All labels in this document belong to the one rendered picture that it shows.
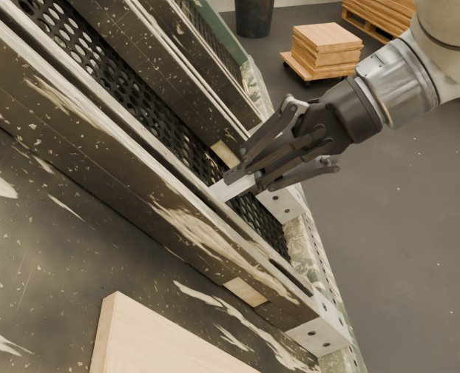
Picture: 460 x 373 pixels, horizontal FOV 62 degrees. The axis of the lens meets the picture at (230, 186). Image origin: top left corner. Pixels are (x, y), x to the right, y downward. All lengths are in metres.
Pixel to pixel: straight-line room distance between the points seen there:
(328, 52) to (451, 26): 3.17
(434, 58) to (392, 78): 0.04
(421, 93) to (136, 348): 0.37
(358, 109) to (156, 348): 0.32
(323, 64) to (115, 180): 3.22
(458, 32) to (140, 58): 0.48
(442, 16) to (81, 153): 0.33
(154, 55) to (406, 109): 0.42
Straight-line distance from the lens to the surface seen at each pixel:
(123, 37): 0.69
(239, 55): 1.75
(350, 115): 0.45
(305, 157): 0.48
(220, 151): 0.79
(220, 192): 0.51
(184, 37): 0.96
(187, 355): 0.41
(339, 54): 3.59
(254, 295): 0.58
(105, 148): 0.39
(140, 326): 0.37
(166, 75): 0.71
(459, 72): 0.45
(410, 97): 0.45
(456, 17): 0.37
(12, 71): 0.37
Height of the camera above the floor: 1.57
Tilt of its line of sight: 40 degrees down
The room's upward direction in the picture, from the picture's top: straight up
